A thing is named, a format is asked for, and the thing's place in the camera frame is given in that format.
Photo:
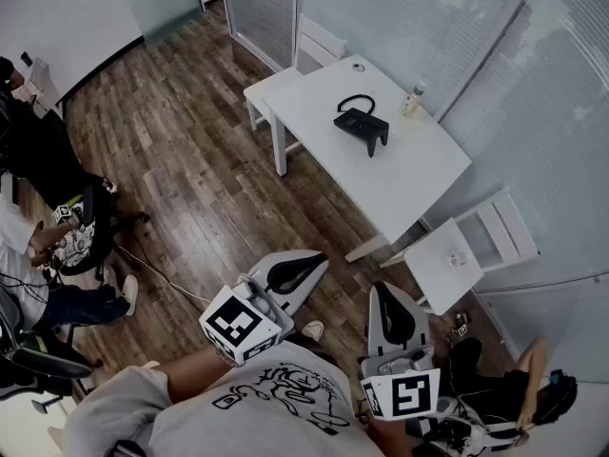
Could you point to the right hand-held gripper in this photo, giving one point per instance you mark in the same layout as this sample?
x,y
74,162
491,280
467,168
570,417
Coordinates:
x,y
409,393

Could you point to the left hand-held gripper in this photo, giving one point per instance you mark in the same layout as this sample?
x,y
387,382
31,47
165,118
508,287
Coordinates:
x,y
238,324

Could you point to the person's left forearm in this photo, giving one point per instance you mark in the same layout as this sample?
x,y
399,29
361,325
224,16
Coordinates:
x,y
195,379

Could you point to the person's right forearm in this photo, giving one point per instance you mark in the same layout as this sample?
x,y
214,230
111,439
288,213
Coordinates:
x,y
387,438

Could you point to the person's light shoe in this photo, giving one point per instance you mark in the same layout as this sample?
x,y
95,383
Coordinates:
x,y
313,329

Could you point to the small black-white cube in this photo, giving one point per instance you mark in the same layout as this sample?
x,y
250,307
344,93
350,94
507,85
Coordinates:
x,y
460,329

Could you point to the white chair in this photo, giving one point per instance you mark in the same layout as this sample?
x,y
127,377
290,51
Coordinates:
x,y
280,88
442,269

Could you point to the small clear item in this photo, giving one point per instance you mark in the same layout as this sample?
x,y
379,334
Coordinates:
x,y
456,257

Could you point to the white table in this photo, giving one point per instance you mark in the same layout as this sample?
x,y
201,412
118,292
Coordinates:
x,y
371,184

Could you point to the grey printed t-shirt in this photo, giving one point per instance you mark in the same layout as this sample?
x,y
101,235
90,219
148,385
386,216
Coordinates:
x,y
238,412

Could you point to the clear bottle with white cap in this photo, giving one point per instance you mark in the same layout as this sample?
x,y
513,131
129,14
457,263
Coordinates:
x,y
411,100

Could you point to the black mesh office chair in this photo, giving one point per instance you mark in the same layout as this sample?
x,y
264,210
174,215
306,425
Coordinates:
x,y
33,364

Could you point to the frosted glass door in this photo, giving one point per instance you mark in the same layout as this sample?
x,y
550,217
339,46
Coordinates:
x,y
162,3

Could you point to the white radiator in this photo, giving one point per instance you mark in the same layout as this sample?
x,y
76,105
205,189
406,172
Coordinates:
x,y
43,81

